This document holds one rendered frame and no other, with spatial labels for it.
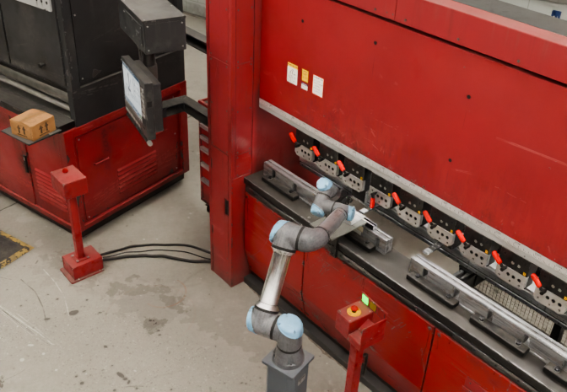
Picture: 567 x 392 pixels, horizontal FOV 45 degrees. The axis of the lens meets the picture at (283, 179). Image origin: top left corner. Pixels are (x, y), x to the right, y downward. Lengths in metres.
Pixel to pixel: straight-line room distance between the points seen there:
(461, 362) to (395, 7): 1.73
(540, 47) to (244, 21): 1.75
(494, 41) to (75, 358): 3.02
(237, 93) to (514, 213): 1.78
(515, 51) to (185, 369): 2.65
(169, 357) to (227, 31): 2.00
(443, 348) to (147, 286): 2.20
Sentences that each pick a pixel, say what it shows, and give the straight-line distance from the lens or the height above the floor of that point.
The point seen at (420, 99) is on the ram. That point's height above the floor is 1.84.
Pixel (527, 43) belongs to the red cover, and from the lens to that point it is 2.82.
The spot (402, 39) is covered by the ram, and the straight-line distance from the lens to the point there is 3.21.
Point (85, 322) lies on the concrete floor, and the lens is 4.67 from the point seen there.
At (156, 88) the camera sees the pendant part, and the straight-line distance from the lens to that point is 3.92.
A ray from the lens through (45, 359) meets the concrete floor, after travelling 4.49.
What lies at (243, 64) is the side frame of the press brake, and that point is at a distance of 3.98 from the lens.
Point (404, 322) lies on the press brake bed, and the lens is 3.69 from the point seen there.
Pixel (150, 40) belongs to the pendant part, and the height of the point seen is 1.83.
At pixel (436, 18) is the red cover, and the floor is 2.24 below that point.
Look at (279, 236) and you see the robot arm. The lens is 3.09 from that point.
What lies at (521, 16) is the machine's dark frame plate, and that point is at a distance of 3.01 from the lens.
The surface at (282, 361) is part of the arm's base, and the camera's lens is 3.20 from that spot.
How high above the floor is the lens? 3.15
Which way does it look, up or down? 32 degrees down
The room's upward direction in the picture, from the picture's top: 3 degrees clockwise
